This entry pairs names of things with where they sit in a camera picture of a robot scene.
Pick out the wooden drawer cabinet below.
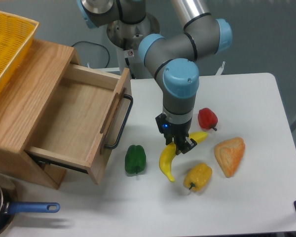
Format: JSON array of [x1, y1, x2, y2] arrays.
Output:
[[0, 39, 80, 189]]

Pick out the yellow bell pepper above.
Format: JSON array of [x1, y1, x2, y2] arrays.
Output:
[[184, 163, 212, 192]]

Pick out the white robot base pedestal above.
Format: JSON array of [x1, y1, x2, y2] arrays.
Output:
[[107, 13, 160, 79]]

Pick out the orange bread wedge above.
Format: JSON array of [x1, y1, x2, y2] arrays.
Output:
[[214, 137, 246, 178]]

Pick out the open wooden drawer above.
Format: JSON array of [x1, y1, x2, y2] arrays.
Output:
[[25, 64, 132, 184]]

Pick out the red bell pepper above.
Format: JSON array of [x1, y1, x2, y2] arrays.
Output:
[[198, 108, 218, 131]]

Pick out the yellow banana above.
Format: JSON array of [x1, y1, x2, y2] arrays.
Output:
[[159, 131, 208, 182]]

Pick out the yellow plastic basket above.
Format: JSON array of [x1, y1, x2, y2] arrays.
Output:
[[0, 11, 39, 93]]

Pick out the black drawer handle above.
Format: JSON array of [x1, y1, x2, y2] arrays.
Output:
[[104, 94, 134, 150]]

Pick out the blue handled pan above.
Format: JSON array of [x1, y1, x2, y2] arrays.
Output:
[[0, 175, 60, 234]]

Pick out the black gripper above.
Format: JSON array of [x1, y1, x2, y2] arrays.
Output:
[[155, 114, 197, 155]]

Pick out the green bell pepper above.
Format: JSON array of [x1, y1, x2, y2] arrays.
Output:
[[124, 145, 146, 174]]

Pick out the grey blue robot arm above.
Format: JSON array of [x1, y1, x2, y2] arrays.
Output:
[[77, 0, 232, 154]]

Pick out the black cable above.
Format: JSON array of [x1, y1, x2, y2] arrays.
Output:
[[71, 40, 111, 69]]

